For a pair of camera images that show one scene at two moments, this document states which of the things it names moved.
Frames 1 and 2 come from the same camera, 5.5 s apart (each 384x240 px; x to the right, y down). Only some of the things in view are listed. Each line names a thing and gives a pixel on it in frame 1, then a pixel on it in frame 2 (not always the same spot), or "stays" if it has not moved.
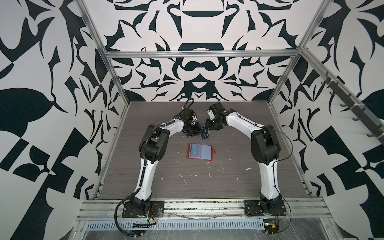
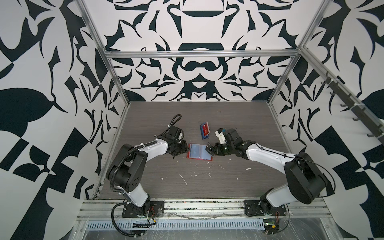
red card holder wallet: x=200 y=151 stays
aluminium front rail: x=204 y=211 stays
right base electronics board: x=271 y=226 stays
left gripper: x=198 y=126 → x=184 y=144
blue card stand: x=203 y=135 stays
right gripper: x=208 y=125 → x=218 y=151
